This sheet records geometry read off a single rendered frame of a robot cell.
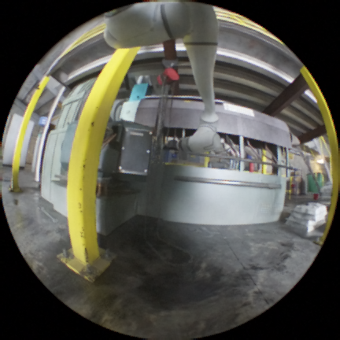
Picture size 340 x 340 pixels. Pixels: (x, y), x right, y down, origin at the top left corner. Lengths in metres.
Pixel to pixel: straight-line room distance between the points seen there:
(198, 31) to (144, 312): 0.80
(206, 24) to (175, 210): 1.31
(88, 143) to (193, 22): 0.50
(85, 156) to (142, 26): 0.44
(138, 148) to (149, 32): 0.70
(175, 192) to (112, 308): 1.09
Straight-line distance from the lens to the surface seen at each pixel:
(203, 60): 0.39
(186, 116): 1.46
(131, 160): 0.83
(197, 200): 1.23
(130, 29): 0.37
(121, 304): 0.51
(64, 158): 1.04
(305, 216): 1.66
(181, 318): 0.49
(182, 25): 0.37
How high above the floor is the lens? 0.45
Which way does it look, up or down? 4 degrees up
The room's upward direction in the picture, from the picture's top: 6 degrees clockwise
